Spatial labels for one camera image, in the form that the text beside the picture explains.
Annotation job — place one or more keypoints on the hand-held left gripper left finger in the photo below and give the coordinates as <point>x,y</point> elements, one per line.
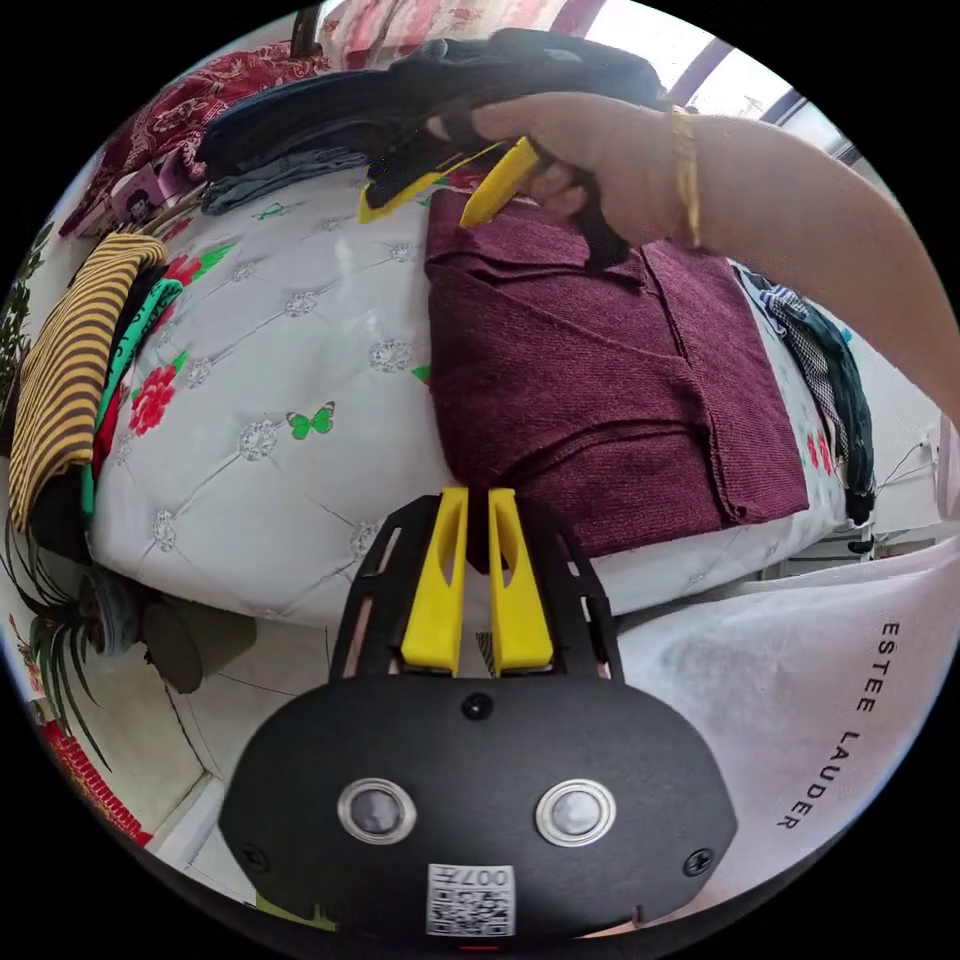
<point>439,592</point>

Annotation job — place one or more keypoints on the red patterned blanket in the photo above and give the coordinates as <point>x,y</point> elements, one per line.
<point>195,97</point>

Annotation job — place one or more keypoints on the burgundy sweater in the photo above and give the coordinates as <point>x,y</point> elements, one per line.
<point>585,375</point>

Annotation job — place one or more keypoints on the person's right forearm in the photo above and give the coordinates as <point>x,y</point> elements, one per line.
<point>810,217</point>

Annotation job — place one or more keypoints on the pile of dark clothes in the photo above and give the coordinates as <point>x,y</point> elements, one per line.
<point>315,120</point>

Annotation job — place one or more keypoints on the pile of checked and green clothes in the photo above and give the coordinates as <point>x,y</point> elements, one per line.
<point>832,375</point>

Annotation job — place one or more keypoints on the pile of clothes with striped garment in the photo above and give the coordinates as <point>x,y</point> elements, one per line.
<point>67,360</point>

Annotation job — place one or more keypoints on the bed with white flowered quilt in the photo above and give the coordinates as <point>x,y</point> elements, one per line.
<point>285,465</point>

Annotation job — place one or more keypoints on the green long-leaved plant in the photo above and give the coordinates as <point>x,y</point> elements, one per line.
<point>56,645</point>

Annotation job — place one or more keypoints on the pink floral curtain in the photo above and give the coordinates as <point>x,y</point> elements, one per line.
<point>420,26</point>

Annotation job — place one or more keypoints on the person's right hand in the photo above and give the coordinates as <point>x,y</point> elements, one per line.
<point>607,146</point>

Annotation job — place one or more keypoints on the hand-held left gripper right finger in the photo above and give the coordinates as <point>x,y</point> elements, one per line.
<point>519,600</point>

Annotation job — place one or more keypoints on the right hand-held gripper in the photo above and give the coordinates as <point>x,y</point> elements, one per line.
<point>431,142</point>

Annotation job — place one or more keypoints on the window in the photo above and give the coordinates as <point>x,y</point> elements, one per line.
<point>750,71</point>

